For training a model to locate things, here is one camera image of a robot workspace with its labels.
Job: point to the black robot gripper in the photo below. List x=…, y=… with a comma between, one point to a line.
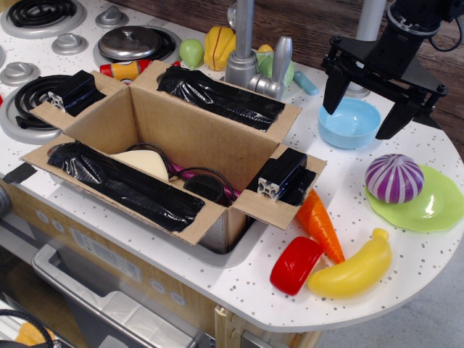
x=388, y=67

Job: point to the light blue plastic bowl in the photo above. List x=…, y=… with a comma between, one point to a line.
x=353, y=125

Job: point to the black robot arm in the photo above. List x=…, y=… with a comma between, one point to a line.
x=452, y=10

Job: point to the grey metal pole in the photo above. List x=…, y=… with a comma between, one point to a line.
x=367, y=30

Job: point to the purple striped toy onion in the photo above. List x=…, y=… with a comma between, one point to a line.
x=394, y=179

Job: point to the green toy cabbage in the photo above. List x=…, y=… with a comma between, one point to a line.
x=265, y=67

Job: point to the yellow toy lemon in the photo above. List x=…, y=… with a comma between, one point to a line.
x=265, y=48

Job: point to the black taped aluminium bar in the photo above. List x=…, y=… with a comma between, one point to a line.
x=76, y=93
x=276, y=178

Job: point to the light green plastic plate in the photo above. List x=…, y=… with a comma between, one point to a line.
x=437, y=208

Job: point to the orange toy carrot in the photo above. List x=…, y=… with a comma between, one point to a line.
x=316, y=221

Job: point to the silver toy faucet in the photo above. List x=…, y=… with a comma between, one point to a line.
x=242, y=64

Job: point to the yellow toy bell pepper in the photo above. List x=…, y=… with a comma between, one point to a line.
x=219, y=43

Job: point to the yellow toy banana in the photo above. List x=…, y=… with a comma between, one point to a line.
x=358, y=274

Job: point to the red toy block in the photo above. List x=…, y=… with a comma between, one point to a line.
x=293, y=267

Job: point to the green toy pear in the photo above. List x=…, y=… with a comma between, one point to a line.
x=191, y=52

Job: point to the open cardboard box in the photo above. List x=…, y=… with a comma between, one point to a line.
x=190, y=136

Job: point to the pink rod in box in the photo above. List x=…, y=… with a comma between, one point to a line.
x=190, y=172

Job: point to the cream toy wedge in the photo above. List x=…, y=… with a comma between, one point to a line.
x=145, y=160

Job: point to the red yellow toy hotdog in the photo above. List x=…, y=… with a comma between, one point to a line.
x=125, y=71

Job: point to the silver metal pot lid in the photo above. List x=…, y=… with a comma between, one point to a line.
x=129, y=43

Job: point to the grey stove knob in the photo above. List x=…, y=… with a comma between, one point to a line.
x=111, y=18
x=19, y=73
x=69, y=44

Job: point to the black coil burner left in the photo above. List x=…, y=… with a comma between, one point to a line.
x=31, y=95

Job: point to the black coil burner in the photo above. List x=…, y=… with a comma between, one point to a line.
x=31, y=13
x=31, y=95

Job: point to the black coil burner top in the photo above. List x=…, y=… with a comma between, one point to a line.
x=31, y=13

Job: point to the black tape strip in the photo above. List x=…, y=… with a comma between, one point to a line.
x=20, y=173

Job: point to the light blue toy handle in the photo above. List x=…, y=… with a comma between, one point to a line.
x=305, y=84

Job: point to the grey oven door handle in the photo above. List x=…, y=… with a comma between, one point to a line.
x=108, y=313

